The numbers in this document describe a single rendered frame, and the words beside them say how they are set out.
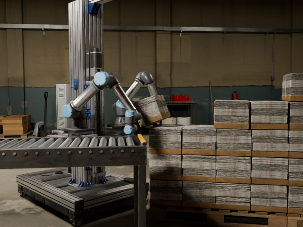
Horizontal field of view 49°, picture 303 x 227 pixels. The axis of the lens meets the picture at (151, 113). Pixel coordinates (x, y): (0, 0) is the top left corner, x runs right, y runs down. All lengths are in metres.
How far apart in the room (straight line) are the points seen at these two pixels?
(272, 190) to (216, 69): 7.20
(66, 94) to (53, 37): 6.31
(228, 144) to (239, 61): 7.37
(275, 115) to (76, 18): 2.03
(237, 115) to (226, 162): 0.41
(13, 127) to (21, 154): 6.56
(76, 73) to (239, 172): 1.77
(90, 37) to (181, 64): 6.50
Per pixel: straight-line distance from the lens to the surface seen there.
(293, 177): 3.00
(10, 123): 8.76
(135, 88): 3.51
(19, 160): 2.20
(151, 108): 2.96
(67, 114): 2.91
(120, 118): 3.32
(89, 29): 3.36
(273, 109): 2.90
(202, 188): 2.98
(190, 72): 9.70
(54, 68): 9.60
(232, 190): 2.97
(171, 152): 2.93
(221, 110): 2.87
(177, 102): 8.80
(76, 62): 3.37
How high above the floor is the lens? 1.14
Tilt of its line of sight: 4 degrees down
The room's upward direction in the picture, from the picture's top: straight up
